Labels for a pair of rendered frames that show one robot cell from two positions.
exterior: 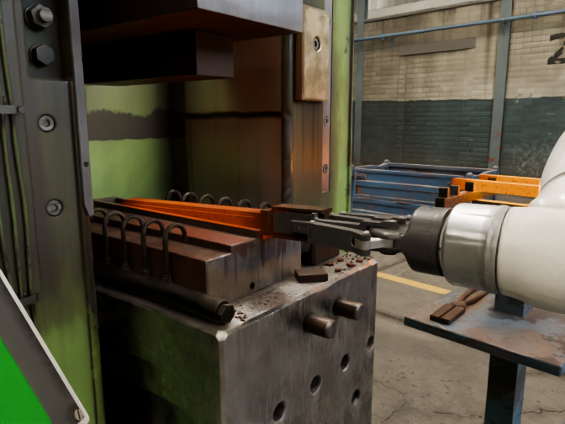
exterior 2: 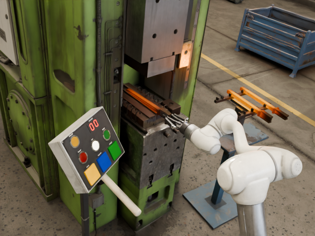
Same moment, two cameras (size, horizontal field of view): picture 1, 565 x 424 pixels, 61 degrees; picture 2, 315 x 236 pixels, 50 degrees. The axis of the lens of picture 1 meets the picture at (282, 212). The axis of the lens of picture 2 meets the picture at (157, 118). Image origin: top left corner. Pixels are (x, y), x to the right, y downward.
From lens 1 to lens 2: 1.44 m
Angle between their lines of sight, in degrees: 24
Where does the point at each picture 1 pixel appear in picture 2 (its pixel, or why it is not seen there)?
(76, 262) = (117, 114)
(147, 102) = not seen: hidden behind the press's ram
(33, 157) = (112, 98)
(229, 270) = (148, 121)
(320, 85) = (185, 62)
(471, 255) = (187, 136)
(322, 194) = (183, 89)
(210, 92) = not seen: hidden behind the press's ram
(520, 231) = (194, 135)
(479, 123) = not seen: outside the picture
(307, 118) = (180, 70)
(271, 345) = (154, 138)
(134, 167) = (129, 70)
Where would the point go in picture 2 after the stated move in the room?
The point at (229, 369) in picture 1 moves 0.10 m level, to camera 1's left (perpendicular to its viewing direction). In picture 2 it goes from (145, 142) to (129, 139)
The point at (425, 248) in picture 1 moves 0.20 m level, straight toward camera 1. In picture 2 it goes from (182, 131) to (166, 150)
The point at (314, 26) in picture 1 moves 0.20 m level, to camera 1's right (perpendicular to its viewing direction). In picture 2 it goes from (185, 48) to (216, 53)
